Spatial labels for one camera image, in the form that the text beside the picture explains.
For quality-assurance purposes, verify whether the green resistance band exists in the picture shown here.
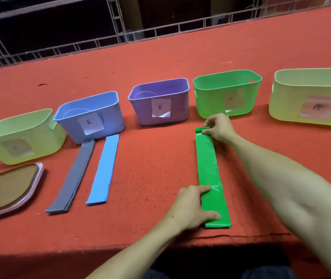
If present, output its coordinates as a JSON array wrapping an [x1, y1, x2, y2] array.
[[195, 127, 232, 229]]

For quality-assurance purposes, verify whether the red table cloth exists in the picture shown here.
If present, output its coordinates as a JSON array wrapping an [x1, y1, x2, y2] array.
[[0, 3, 331, 279]]

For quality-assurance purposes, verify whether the purple plastic basket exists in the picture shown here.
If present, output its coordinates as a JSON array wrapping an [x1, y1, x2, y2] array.
[[128, 78, 190, 126]]

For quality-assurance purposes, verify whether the grey resistance band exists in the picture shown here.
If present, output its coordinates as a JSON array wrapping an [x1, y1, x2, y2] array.
[[45, 139, 97, 214]]

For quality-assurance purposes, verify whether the green plastic basket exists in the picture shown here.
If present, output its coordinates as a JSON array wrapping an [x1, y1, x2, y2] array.
[[193, 70, 262, 119]]

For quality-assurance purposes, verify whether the person's left forearm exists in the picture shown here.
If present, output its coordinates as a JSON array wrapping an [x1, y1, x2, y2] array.
[[86, 217, 183, 279]]

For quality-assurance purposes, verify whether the person's right hand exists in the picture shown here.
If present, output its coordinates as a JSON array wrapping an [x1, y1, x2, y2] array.
[[202, 113, 239, 143]]

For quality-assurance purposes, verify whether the pink tray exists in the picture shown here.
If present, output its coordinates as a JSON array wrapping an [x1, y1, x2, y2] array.
[[0, 163, 44, 222]]

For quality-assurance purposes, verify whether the blue plastic basket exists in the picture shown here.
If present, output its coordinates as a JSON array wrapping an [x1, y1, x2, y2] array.
[[53, 91, 125, 145]]

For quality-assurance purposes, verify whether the small yellow-green plastic basket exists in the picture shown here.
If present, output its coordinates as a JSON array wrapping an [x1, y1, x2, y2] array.
[[0, 108, 67, 165]]

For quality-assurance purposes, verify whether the blue resistance band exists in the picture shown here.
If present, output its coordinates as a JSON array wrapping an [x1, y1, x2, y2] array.
[[86, 134, 120, 206]]

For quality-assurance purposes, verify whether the large yellow-green plastic basket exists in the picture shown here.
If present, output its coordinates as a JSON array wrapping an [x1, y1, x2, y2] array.
[[268, 68, 331, 126]]

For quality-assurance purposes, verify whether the person's right forearm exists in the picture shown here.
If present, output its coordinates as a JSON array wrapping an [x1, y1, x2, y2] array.
[[226, 135, 331, 279]]

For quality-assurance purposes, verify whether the person's left hand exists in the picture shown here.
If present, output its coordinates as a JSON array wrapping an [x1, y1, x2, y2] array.
[[164, 185, 221, 232]]

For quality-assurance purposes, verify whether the white metal railing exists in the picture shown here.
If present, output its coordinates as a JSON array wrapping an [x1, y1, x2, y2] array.
[[0, 0, 331, 71]]

